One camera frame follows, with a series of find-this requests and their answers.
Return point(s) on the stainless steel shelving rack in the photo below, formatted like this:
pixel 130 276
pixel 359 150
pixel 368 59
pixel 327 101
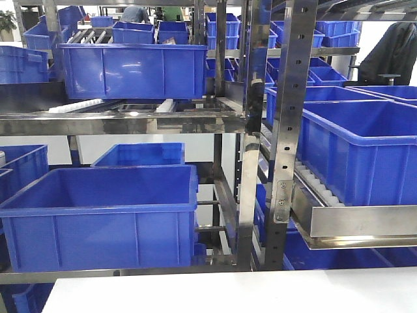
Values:
pixel 258 189

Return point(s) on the large blue bin upper shelf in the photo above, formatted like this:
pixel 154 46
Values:
pixel 141 71

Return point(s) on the blue bin behind right bin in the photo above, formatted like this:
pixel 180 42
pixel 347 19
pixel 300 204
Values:
pixel 318 94

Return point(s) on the blue bin behind lower left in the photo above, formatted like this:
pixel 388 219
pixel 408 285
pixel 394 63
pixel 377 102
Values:
pixel 142 154

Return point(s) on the person in grey shirt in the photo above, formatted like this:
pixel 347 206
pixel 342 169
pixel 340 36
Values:
pixel 135 14

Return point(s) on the black jacket on chair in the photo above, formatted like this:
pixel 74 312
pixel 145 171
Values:
pixel 395 53

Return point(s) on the large blue bin right shelf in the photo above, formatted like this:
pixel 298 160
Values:
pixel 364 152

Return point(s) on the blue bin far left upper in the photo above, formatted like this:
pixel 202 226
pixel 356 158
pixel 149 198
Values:
pixel 22 65

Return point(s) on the large blue bin shelf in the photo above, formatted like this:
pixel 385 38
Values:
pixel 141 71
pixel 364 152

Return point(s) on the blue bin far left lower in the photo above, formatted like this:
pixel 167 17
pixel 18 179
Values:
pixel 23 165

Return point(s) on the large blue bin lower left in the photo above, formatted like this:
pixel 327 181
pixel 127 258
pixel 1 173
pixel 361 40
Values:
pixel 103 218

